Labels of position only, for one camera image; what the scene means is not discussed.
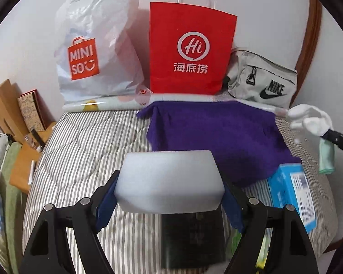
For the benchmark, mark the red Haidilao paper bag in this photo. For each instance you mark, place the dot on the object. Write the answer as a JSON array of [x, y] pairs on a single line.
[[190, 47]]

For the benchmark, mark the blue tissue pack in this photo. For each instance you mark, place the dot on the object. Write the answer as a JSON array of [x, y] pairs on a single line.
[[289, 185]]

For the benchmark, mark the white sponge block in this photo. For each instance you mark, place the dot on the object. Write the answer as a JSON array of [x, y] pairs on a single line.
[[169, 182]]

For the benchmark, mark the yellow mesh pouch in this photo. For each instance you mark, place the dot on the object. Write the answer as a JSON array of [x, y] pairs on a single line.
[[263, 255]]

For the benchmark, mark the purple towel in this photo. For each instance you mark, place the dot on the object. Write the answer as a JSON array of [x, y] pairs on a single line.
[[245, 141]]

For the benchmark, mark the wooden headboard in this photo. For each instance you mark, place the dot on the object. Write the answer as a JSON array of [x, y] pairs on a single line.
[[11, 120]]

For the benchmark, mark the white Miniso plastic bag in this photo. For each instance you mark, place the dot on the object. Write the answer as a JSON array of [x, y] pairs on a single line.
[[94, 54]]

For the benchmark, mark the brown door frame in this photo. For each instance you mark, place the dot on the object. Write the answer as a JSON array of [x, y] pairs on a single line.
[[309, 44]]

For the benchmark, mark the rolled patterned paper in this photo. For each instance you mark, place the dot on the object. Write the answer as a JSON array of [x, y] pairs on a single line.
[[138, 102]]

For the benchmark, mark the patterned notebook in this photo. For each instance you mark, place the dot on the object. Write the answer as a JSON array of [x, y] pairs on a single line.
[[31, 112]]

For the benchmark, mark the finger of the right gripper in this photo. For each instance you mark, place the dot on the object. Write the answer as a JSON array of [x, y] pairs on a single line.
[[334, 137]]

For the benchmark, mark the wooden bedside shelf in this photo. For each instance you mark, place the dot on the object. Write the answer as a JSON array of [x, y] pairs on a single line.
[[19, 175]]

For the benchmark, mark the white and green glove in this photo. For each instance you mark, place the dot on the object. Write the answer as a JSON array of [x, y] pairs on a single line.
[[316, 122]]

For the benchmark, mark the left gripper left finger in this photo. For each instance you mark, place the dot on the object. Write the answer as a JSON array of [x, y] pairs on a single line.
[[48, 251]]

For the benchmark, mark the striped mattress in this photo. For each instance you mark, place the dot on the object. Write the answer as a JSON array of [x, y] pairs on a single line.
[[84, 150]]

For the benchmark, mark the grey Nike bag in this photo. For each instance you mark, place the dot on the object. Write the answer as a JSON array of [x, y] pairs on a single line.
[[253, 77]]

